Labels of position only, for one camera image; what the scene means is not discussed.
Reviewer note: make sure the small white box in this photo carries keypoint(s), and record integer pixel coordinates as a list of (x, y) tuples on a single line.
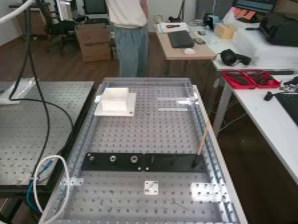
[(115, 100)]

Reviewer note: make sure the thin stick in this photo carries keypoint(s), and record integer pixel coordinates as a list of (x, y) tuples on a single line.
[(205, 136)]

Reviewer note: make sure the wooden desk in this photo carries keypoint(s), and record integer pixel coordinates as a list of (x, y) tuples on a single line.
[(181, 65)]

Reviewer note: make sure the black plate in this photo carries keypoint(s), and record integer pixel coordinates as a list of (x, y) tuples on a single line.
[(173, 163)]

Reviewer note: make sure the small metal nut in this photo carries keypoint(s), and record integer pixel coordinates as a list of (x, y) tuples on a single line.
[(92, 158)]

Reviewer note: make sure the white computer mouse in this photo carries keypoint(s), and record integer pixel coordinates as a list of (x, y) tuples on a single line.
[(189, 51)]

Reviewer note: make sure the person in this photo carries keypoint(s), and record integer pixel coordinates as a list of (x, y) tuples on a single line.
[(131, 43)]

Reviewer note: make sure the red tray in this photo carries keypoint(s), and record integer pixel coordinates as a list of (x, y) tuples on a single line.
[(265, 78), (238, 80)]

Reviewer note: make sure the black keyboard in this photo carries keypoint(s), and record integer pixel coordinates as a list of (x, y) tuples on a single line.
[(289, 106), (180, 39)]

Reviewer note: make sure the cardboard box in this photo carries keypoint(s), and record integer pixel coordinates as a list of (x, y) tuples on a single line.
[(93, 41)]

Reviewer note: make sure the black headphones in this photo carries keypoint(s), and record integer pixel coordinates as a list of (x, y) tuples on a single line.
[(233, 57)]

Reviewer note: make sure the white desk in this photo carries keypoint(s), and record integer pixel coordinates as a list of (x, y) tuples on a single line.
[(266, 55), (261, 113)]

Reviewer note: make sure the clear box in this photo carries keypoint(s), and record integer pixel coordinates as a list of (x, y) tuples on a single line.
[(147, 203)]

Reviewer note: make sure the small wooden box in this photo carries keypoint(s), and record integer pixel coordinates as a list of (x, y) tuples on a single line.
[(224, 31)]

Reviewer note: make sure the black office chair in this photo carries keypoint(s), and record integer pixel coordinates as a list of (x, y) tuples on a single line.
[(60, 26)]

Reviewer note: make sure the black case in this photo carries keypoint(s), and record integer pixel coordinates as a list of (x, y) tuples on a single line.
[(281, 30)]

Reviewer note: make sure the black computer monitor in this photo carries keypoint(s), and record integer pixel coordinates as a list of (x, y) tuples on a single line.
[(254, 5)]

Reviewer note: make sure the small metal bracket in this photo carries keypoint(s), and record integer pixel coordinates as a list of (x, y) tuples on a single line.
[(151, 187), (73, 182)]

